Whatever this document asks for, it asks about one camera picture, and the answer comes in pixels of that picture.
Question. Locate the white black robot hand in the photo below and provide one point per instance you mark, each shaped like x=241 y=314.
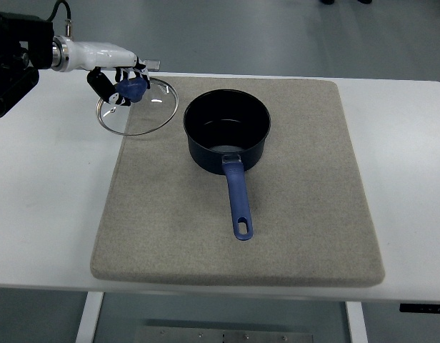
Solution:
x=117 y=75

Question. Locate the glass pot lid blue knob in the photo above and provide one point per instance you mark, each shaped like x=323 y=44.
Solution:
x=156 y=109

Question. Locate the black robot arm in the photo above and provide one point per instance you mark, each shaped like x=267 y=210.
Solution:
x=25 y=49

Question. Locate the small grey floor plate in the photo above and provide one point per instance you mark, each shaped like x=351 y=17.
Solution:
x=152 y=65

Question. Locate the dark blue saucepan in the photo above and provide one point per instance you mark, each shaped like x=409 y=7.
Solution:
x=226 y=131

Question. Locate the beige felt mat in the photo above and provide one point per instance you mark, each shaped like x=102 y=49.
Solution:
x=298 y=218

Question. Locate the white table leg left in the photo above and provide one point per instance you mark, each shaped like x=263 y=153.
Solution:
x=89 y=318

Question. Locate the white table leg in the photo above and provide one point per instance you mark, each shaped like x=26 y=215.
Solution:
x=89 y=318
x=356 y=322

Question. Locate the white table leg right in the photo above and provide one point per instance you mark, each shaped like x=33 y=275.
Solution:
x=356 y=322

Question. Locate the black table control panel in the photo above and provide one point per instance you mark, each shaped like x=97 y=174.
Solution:
x=420 y=308

